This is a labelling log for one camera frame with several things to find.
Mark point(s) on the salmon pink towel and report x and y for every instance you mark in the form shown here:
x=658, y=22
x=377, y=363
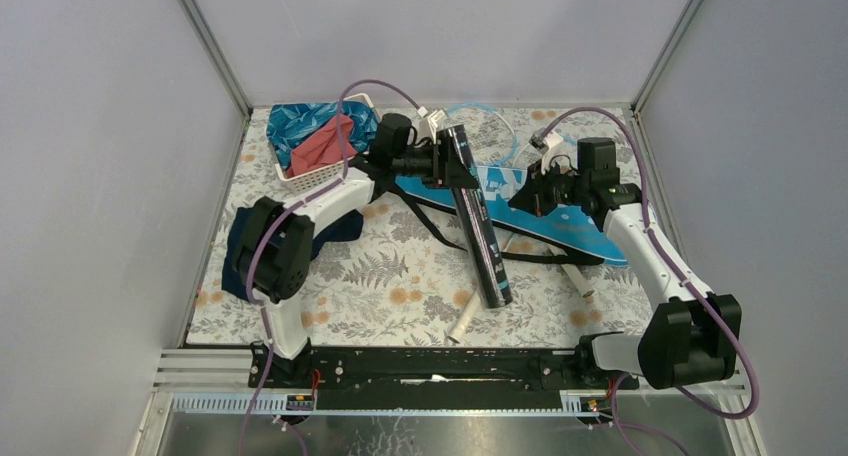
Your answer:
x=328, y=145

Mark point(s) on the black shuttlecock tube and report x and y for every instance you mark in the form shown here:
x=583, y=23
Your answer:
x=481, y=243

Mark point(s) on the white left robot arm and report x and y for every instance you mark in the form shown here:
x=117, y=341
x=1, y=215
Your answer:
x=270, y=251

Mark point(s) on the navy blue cloth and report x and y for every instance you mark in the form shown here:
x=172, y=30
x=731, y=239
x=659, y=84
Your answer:
x=347, y=229

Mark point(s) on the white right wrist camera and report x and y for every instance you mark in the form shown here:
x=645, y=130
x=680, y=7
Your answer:
x=550, y=145

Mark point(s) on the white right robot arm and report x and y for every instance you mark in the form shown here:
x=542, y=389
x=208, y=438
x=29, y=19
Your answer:
x=688, y=339

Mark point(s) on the white perforated plastic basket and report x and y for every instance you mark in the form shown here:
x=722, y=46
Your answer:
x=318, y=177

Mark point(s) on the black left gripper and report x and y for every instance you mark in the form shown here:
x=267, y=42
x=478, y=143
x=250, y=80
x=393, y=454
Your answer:
x=447, y=166

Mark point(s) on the blue racket cover bag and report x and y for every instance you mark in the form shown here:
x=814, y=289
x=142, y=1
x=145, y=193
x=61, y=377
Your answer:
x=566, y=227

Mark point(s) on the teal leaf-patterned cloth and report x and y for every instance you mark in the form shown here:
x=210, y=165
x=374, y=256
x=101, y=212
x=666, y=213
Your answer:
x=290, y=124

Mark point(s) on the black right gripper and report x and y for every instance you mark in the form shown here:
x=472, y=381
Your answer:
x=531, y=198

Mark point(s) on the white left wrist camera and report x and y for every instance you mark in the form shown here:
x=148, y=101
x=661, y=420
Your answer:
x=430, y=121

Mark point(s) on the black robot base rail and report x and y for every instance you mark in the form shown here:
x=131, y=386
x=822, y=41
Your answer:
x=395, y=378

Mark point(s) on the floral patterned table mat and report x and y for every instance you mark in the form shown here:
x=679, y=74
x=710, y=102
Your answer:
x=398, y=286

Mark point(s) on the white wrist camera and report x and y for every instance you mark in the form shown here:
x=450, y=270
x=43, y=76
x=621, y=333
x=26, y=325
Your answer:
x=550, y=145
x=430, y=121

